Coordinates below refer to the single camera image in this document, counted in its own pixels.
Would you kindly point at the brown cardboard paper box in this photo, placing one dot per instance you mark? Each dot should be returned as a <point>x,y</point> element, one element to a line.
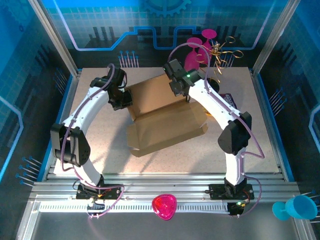
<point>162,125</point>

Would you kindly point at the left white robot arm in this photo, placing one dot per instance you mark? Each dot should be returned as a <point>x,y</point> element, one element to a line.
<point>85,110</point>

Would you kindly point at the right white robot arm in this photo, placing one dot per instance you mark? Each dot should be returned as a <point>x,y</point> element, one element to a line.
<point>215,105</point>

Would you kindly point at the small black circuit box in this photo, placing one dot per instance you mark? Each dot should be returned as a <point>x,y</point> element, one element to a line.
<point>236,209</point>

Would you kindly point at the pink plastic wine glass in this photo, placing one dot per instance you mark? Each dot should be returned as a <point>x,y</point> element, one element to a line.
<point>206,48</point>
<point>191,61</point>

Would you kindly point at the purple candy bag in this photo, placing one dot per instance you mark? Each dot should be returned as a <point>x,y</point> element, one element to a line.
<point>231,100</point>

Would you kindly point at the pink triangular plastic dish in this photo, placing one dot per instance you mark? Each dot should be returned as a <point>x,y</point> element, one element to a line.
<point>163,206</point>

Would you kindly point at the blue plastic goblet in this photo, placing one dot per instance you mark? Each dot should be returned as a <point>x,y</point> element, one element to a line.
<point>300,207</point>

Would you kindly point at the aluminium frame rail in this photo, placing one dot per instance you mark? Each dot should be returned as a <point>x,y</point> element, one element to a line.
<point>162,182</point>

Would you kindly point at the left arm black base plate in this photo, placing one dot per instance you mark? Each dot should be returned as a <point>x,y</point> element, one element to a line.
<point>112,191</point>

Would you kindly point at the aluminium frame post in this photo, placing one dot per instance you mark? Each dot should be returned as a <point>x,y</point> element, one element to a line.
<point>53,37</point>
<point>275,37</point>

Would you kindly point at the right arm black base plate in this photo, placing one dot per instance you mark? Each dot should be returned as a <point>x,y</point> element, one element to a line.
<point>217,191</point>

